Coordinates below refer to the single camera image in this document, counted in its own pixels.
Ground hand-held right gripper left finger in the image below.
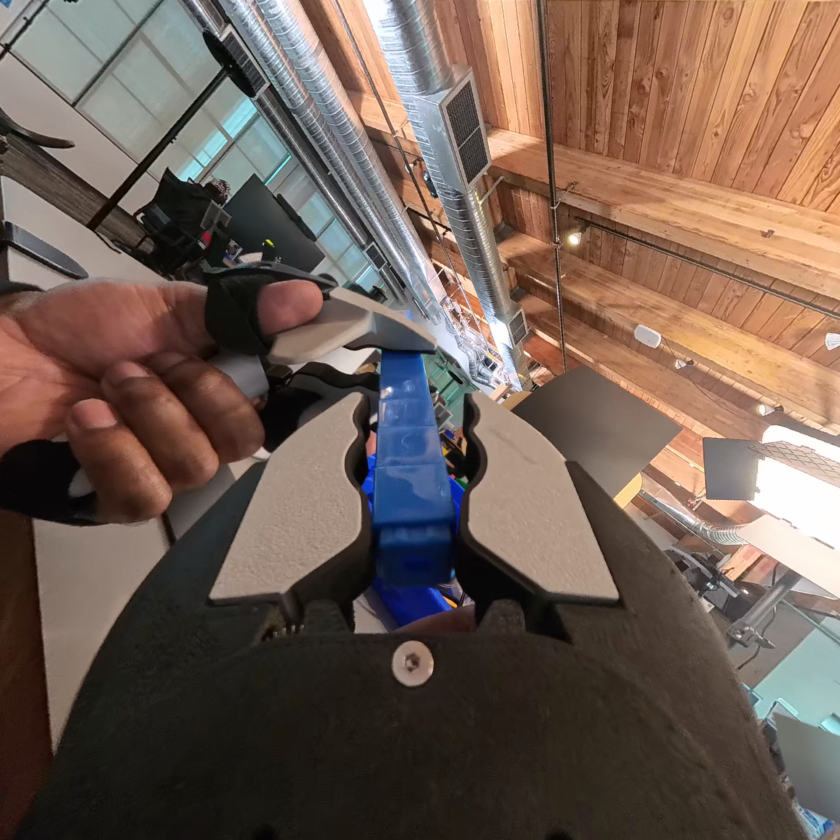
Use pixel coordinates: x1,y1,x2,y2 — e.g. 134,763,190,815
208,392,376,624

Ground black desk monitor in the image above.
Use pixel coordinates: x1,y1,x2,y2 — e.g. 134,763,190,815
223,174,327,274

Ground black board wooden frame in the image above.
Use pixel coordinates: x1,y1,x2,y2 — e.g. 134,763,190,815
511,365,685,509

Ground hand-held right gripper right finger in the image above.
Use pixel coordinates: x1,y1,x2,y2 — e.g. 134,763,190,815
456,392,622,624

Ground silver duct with vent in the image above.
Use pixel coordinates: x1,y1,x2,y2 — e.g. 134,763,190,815
364,0,534,371

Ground studio light panel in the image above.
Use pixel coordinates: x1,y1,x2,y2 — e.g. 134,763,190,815
701,423,840,549

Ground silver spiral duct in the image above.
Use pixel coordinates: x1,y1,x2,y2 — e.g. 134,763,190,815
184,0,437,319

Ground blue plastic bin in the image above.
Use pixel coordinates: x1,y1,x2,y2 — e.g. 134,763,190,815
360,446,468,618

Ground person's left hand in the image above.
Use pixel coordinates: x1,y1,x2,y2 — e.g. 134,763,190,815
0,279,327,526

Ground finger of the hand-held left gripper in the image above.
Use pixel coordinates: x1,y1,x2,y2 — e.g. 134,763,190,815
266,287,438,366

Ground black disc floor stand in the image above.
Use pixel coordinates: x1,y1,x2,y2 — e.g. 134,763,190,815
87,29,258,232

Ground black office chair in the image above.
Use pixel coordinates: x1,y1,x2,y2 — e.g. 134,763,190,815
133,167,232,265

